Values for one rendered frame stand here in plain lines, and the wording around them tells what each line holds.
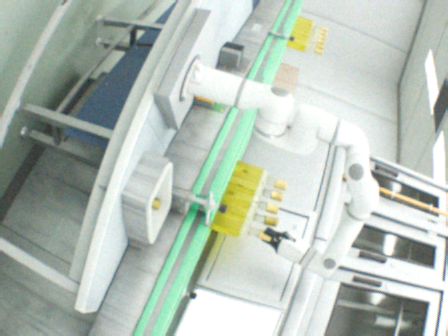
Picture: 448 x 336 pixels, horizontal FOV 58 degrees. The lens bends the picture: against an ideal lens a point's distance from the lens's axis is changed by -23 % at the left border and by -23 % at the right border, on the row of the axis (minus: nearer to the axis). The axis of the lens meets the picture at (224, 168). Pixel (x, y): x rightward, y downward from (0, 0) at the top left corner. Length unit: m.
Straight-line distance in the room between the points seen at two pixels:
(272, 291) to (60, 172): 1.01
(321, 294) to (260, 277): 0.26
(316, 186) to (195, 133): 0.61
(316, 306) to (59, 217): 1.07
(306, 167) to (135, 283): 0.99
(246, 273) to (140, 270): 0.43
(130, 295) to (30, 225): 0.63
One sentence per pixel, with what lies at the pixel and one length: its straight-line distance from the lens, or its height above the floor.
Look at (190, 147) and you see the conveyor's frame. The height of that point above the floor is 0.82.
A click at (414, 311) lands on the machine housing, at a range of 1.99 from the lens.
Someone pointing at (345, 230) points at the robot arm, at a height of 1.40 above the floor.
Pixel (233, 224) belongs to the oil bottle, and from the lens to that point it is 1.70.
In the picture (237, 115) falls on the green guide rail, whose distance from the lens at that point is 1.88.
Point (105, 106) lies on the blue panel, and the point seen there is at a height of 0.43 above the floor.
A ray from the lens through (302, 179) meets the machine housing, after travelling 2.12.
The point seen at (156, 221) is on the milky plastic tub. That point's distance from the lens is 1.57.
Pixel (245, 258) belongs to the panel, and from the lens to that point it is 1.81.
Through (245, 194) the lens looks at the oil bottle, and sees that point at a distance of 1.78.
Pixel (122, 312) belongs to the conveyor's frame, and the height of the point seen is 0.83.
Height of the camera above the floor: 1.16
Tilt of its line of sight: 7 degrees down
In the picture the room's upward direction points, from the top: 108 degrees clockwise
